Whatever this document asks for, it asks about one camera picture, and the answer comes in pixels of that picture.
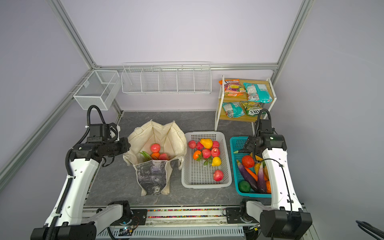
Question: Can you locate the small white mesh basket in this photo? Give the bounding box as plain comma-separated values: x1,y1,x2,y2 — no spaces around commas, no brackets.
74,70,122,111

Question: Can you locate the teal snack bag lower shelf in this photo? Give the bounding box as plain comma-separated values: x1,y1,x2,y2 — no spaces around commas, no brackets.
222,102,245,119

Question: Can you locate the orange fruit large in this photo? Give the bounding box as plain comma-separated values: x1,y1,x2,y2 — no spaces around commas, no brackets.
151,152,161,160

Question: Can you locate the long white wire basket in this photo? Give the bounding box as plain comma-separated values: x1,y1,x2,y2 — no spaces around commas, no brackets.
121,62,212,95

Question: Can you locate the green Foxs candy bag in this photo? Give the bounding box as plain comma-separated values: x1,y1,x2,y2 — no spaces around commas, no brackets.
241,102,263,117

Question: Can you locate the dark eggplant green stem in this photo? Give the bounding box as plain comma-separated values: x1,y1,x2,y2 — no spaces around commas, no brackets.
233,149,249,154

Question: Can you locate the leafy red twig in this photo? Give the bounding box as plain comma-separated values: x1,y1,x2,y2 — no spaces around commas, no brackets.
197,155,213,166

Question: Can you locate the white plastic fruit basket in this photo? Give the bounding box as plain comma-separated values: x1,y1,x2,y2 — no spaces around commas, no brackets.
182,132,232,189

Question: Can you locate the white wooden two-tier shelf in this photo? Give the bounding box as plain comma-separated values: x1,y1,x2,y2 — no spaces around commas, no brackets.
214,75,277,136

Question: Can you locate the green avocado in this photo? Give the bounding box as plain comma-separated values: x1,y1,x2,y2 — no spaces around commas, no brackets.
238,180,251,193

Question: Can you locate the teal snack bag top shelf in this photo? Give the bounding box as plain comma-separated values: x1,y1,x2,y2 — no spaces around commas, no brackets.
244,83,273,104

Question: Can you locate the orange bell pepper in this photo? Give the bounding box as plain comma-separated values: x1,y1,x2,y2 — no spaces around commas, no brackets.
266,181,272,194

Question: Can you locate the yellow lemon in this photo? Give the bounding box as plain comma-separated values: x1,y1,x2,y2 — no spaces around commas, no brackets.
212,157,222,167

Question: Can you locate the orange carrot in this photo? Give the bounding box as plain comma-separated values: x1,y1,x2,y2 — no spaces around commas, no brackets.
246,168,258,182

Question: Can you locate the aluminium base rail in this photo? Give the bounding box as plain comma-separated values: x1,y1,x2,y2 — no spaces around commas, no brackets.
96,206,265,240

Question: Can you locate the red apple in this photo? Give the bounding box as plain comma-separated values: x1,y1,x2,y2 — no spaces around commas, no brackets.
196,142,204,150
213,170,224,182
150,144,161,153
211,147,221,158
158,153,170,161
188,140,197,149
202,149,211,159

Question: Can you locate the teal snack bag shelf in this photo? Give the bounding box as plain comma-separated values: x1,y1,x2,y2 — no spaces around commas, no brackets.
222,102,245,119
244,83,273,104

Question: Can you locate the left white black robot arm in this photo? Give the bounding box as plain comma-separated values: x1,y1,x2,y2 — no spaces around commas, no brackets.
30,105,147,240

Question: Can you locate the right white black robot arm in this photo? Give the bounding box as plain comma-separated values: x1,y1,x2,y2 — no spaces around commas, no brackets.
241,109,313,240

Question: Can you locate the teal plastic vegetable basket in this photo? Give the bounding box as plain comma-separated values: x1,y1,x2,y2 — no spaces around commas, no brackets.
229,136,272,199

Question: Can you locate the orange snack bag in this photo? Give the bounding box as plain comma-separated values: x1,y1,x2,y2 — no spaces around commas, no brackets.
219,79,246,97

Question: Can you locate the light purple striped eggplant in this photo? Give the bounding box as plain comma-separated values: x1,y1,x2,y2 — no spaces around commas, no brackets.
257,163,267,194

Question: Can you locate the red tomato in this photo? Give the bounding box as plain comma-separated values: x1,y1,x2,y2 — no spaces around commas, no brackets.
242,155,255,169

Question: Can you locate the cream canvas grocery bag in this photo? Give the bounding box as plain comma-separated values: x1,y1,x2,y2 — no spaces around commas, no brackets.
123,121,187,196

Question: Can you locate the yellow pear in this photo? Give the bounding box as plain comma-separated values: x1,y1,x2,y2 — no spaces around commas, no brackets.
200,139,213,149

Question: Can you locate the small orange tangerine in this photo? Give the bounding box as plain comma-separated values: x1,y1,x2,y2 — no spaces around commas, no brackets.
193,150,202,161

